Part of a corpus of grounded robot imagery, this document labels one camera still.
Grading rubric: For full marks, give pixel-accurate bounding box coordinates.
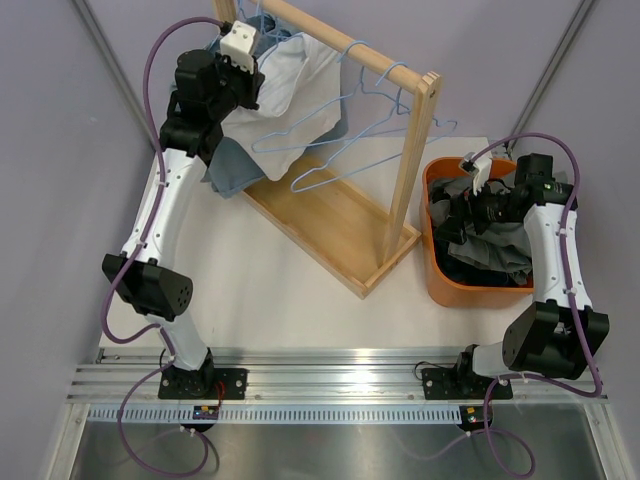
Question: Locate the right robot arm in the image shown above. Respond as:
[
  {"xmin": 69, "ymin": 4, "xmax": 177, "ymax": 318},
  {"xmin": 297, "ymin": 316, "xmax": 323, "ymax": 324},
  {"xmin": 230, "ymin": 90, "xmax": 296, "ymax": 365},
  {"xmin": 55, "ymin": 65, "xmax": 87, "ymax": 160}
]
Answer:
[{"xmin": 432, "ymin": 153, "xmax": 609, "ymax": 398}]

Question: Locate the grey pleated skirt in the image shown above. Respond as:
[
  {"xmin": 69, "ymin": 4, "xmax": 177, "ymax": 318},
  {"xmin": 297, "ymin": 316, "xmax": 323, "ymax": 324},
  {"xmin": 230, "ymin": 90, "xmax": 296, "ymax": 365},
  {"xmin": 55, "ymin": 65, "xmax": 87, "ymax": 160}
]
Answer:
[{"xmin": 429, "ymin": 172, "xmax": 571, "ymax": 281}]

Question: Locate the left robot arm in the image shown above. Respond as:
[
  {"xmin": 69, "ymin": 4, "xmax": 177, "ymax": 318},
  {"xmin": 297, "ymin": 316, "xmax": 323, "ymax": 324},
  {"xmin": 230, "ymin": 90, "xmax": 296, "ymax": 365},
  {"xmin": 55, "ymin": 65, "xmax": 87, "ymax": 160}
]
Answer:
[{"xmin": 102, "ymin": 47, "xmax": 264, "ymax": 399}]

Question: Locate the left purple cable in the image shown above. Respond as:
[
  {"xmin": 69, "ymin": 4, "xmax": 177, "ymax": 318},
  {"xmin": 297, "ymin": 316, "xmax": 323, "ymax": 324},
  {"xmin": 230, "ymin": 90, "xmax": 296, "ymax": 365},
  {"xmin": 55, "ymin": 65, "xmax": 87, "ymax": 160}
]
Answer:
[{"xmin": 102, "ymin": 16, "xmax": 229, "ymax": 476}]

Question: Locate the blue wire hanger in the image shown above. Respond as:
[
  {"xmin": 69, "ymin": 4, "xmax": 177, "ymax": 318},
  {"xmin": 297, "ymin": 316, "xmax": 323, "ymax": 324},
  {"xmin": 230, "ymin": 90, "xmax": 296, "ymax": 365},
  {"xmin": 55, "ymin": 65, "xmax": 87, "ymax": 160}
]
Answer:
[{"xmin": 290, "ymin": 62, "xmax": 459, "ymax": 195}]

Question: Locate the purple cable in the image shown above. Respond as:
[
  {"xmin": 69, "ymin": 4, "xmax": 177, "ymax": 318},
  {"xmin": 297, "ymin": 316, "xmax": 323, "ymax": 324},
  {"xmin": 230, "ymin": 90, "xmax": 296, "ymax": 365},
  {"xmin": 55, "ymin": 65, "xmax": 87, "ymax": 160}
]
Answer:
[
  {"xmin": 102, "ymin": 16, "xmax": 229, "ymax": 476},
  {"xmin": 394, "ymin": 132, "xmax": 604, "ymax": 476}
]

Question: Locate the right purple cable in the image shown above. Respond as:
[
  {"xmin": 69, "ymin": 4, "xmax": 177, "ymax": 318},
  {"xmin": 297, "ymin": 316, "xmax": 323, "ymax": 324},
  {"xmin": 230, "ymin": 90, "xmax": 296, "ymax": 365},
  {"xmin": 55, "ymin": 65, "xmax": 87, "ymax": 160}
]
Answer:
[{"xmin": 394, "ymin": 132, "xmax": 604, "ymax": 476}]

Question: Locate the white shirt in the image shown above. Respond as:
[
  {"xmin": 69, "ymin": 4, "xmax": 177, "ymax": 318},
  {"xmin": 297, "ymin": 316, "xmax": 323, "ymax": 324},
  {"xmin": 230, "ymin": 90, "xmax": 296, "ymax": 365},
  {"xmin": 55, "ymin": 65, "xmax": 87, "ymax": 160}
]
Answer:
[{"xmin": 219, "ymin": 32, "xmax": 346, "ymax": 182}]

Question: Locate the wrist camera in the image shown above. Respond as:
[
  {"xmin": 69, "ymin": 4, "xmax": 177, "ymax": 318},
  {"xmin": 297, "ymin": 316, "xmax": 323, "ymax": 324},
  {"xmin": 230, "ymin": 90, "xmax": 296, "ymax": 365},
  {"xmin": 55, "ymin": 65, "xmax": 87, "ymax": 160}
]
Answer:
[
  {"xmin": 219, "ymin": 20, "xmax": 259, "ymax": 74},
  {"xmin": 459, "ymin": 152, "xmax": 492, "ymax": 196}
]

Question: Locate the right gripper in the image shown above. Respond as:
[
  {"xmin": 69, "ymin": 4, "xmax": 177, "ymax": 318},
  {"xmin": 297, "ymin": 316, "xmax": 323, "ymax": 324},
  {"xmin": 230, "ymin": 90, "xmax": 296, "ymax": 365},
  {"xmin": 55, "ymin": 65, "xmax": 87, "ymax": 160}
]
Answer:
[{"xmin": 433, "ymin": 174, "xmax": 520, "ymax": 245}]

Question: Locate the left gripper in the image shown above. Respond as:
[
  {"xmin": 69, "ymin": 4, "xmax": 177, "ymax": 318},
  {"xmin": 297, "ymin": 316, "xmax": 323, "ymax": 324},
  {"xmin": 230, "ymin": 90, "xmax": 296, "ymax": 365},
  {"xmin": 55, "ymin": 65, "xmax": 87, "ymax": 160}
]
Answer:
[{"xmin": 206, "ymin": 50, "xmax": 263, "ymax": 121}]

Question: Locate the light blue denim garment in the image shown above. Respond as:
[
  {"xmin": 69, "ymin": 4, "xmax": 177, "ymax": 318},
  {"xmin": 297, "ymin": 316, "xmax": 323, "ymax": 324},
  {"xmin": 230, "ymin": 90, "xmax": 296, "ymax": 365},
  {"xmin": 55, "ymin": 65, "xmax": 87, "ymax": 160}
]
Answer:
[{"xmin": 167, "ymin": 12, "xmax": 351, "ymax": 200}]

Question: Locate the orange plastic basket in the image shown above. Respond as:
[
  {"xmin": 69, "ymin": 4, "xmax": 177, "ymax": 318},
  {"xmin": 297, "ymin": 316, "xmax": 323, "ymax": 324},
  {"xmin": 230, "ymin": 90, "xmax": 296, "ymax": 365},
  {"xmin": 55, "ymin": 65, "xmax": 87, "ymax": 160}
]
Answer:
[{"xmin": 419, "ymin": 157, "xmax": 533, "ymax": 309}]

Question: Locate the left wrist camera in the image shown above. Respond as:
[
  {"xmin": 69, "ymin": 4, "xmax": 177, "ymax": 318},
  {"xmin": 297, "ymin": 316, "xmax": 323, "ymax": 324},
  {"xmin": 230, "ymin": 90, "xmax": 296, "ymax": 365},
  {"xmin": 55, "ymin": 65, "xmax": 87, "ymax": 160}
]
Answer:
[{"xmin": 219, "ymin": 20, "xmax": 259, "ymax": 74}]

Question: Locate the wooden clothes rack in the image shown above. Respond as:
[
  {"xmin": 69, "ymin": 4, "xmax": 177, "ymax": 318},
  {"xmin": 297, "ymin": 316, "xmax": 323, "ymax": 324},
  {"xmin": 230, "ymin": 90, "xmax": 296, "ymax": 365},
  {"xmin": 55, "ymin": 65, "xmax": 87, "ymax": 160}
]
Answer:
[{"xmin": 243, "ymin": 1, "xmax": 442, "ymax": 298}]

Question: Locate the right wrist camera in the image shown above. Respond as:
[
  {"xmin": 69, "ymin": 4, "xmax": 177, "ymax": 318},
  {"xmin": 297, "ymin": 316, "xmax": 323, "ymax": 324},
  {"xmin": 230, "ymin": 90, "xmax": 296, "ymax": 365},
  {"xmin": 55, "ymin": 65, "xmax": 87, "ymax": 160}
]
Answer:
[{"xmin": 459, "ymin": 152, "xmax": 492, "ymax": 196}]

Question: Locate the dark blue denim skirt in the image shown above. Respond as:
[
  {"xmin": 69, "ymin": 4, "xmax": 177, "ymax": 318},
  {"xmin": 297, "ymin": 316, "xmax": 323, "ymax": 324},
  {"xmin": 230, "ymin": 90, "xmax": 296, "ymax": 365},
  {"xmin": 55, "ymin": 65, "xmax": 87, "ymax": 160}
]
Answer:
[{"xmin": 434, "ymin": 240, "xmax": 532, "ymax": 288}]

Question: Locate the aluminium rail base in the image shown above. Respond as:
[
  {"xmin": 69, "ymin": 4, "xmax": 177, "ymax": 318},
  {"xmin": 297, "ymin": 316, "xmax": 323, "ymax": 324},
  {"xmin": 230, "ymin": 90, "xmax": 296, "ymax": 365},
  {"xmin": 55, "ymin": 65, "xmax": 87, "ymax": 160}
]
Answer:
[{"xmin": 66, "ymin": 347, "xmax": 584, "ymax": 427}]

